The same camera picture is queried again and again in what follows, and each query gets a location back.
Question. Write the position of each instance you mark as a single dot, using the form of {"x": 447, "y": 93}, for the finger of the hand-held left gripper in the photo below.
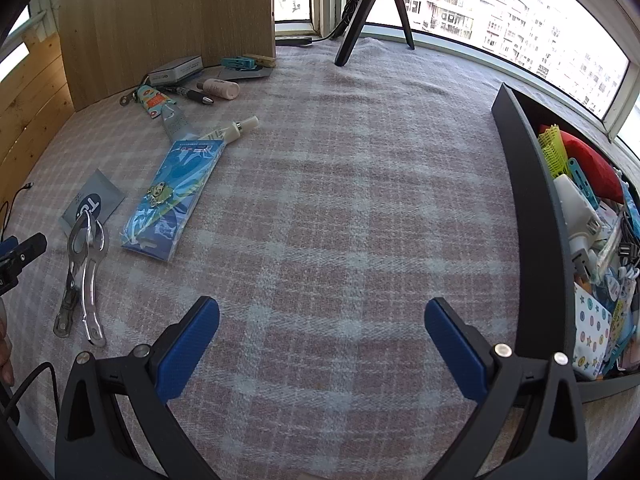
{"x": 25, "y": 251}

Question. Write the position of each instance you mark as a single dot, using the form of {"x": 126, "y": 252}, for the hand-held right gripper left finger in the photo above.
{"x": 187, "y": 347}

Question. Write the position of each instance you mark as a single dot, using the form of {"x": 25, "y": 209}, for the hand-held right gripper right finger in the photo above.
{"x": 455, "y": 347}

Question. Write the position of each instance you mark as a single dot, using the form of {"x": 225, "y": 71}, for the grey foil sachet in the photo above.
{"x": 100, "y": 195}

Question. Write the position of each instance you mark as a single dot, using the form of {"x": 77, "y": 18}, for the dark grey container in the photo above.
{"x": 530, "y": 220}

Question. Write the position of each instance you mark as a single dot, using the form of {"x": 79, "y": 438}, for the teal clothespin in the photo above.
{"x": 239, "y": 63}

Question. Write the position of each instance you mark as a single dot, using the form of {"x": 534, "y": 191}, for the person's left hand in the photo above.
{"x": 5, "y": 350}

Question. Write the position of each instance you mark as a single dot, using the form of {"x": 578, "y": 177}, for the dotted white card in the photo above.
{"x": 590, "y": 330}

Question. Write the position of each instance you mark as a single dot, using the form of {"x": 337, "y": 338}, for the wooden plank panel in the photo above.
{"x": 30, "y": 110}

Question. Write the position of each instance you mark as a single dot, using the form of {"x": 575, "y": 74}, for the blue packaged card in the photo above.
{"x": 172, "y": 195}

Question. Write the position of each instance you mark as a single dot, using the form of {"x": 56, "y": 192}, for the clear squeeze tube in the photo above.
{"x": 174, "y": 121}

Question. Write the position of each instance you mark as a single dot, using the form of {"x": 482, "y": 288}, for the plaid blanket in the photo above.
{"x": 325, "y": 185}

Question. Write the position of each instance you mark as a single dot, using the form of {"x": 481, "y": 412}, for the light blue clip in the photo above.
{"x": 582, "y": 180}

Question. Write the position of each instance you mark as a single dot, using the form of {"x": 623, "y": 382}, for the yellow mesh piece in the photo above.
{"x": 554, "y": 152}

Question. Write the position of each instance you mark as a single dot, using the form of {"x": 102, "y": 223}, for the white tube with cap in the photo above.
{"x": 232, "y": 129}

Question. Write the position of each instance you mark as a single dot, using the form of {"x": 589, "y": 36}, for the black pen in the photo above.
{"x": 192, "y": 95}

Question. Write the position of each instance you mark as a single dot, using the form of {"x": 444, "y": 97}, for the red pouch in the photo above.
{"x": 595, "y": 165}

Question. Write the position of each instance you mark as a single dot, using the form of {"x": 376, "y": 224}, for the grey white box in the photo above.
{"x": 175, "y": 71}

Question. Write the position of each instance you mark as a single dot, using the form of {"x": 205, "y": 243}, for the small white bottle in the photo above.
{"x": 220, "y": 88}

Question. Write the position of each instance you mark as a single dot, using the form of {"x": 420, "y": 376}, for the light wooden board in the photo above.
{"x": 165, "y": 15}

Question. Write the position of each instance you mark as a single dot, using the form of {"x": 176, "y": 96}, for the wooden clothespin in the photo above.
{"x": 265, "y": 61}

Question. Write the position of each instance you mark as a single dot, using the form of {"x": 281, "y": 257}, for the black tripod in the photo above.
{"x": 356, "y": 20}

